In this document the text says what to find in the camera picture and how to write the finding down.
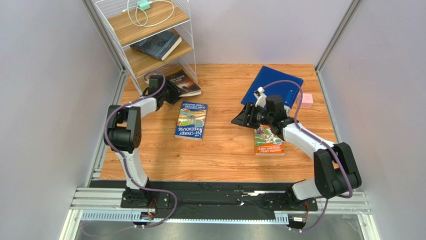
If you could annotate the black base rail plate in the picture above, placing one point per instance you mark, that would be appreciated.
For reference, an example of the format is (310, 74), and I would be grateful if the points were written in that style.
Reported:
(194, 200)

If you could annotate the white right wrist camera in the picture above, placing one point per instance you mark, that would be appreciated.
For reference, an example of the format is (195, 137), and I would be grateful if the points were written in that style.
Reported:
(260, 97)

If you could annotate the mint green charger block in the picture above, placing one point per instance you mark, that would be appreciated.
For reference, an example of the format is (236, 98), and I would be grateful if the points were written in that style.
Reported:
(143, 5)

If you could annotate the white wire wooden shelf rack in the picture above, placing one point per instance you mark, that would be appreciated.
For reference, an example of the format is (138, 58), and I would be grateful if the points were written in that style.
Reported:
(125, 25)

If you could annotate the nineteen eighty-four book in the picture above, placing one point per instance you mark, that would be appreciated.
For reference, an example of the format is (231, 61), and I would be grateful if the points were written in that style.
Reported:
(158, 46)

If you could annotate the pink cube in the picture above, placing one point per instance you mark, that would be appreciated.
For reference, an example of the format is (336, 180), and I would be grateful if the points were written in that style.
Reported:
(305, 100)

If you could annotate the orange 78-storey treehouse book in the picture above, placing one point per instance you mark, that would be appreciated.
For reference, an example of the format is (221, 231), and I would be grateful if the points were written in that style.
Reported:
(266, 143)

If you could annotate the three days to see book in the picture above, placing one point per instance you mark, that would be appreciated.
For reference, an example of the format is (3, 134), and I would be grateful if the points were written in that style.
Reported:
(185, 84)

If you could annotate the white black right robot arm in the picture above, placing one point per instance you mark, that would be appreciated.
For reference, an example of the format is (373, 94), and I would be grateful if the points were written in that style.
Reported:
(336, 173)

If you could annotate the blue 91-storey treehouse book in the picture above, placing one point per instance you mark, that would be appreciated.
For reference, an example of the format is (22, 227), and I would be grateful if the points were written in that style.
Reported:
(191, 121)

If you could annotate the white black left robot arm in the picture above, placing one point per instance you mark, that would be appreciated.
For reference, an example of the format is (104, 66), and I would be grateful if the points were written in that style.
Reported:
(123, 134)

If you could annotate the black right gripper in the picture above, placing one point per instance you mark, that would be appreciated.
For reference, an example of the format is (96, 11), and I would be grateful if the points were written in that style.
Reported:
(249, 113)

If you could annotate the blue file folder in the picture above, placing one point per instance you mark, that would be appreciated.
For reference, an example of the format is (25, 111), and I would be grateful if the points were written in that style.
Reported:
(274, 82)

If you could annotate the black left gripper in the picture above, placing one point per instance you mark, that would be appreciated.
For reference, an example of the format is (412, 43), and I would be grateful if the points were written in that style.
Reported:
(175, 92)

